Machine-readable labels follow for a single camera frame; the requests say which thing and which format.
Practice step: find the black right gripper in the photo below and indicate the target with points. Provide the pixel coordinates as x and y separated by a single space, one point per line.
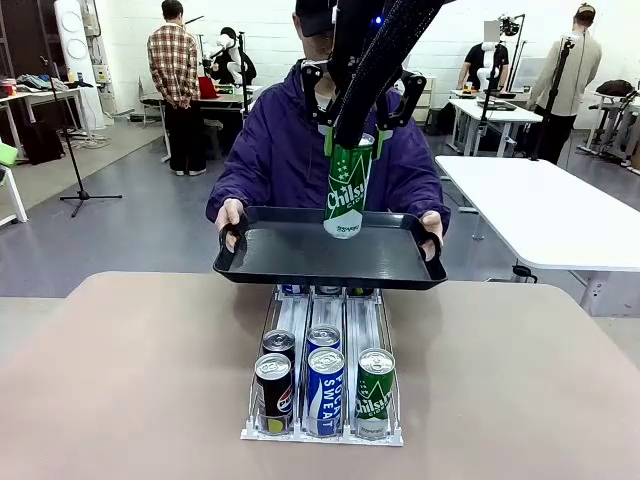
350 30

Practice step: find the green Chilsung cider can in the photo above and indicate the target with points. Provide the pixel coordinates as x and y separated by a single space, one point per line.
375 395
347 195

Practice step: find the black plastic serving tray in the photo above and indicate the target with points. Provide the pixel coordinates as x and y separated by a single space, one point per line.
325 255

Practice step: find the blue Pocari Sweat can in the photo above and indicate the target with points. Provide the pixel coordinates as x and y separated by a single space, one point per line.
324 336
325 395

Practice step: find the person's left forearm purple sleeve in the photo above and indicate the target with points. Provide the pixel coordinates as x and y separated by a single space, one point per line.
435 195

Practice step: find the person's right forearm purple sleeve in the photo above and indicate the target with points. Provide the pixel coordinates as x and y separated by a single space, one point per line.
225 190

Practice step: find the person in purple jacket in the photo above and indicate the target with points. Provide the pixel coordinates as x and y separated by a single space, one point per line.
280 150

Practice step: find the person in black T-shirt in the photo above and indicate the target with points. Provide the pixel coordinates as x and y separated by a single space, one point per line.
482 60

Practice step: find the person in plaid shirt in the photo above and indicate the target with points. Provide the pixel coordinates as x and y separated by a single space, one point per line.
172 65

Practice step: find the person in beige jacket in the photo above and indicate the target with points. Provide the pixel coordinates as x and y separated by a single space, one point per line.
570 70

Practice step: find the person's left hand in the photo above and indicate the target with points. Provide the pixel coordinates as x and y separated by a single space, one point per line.
435 225

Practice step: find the person's right hand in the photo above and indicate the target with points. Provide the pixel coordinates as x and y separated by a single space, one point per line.
230 212

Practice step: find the black bag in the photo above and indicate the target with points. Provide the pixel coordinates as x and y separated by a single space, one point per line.
44 144

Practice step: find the white table leg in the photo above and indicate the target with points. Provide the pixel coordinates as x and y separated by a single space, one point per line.
15 195

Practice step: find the white drawer cabinet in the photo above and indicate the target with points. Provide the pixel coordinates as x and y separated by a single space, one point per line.
424 97

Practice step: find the black tripod stand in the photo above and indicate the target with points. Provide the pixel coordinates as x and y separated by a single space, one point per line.
70 150

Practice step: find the red cup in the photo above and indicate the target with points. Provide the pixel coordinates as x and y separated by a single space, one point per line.
10 86

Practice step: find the white cluttered table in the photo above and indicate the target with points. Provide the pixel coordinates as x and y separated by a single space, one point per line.
45 95

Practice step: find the pile of clothes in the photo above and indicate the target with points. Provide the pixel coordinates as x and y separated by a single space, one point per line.
40 82

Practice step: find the black cap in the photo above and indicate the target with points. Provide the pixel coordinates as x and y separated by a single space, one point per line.
312 17

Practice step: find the white standing air conditioner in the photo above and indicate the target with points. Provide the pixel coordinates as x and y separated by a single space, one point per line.
75 50

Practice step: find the black slim stand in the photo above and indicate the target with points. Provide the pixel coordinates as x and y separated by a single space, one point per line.
492 90

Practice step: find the white desk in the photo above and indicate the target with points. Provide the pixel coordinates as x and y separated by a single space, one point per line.
495 112

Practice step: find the white and black background robot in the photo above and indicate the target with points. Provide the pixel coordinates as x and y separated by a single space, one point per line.
230 55

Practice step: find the grey stool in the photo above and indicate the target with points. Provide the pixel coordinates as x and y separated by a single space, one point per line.
212 140

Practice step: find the dark green drink can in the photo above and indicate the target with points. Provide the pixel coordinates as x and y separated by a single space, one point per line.
362 290

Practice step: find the white drink can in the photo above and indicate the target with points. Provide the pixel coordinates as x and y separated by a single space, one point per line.
330 289

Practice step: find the blue drink can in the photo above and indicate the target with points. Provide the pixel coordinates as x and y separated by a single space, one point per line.
294 289

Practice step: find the large white table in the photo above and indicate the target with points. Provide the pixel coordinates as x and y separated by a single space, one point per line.
540 210

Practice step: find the white can dispenser rack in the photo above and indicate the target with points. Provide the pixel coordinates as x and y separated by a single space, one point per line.
360 320

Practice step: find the black backpack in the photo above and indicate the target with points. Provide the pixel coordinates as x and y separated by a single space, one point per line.
615 87

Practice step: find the black Pepsi can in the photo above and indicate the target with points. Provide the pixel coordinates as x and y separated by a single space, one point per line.
278 342
274 395

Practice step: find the black camera stand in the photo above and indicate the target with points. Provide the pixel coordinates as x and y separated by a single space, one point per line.
552 100

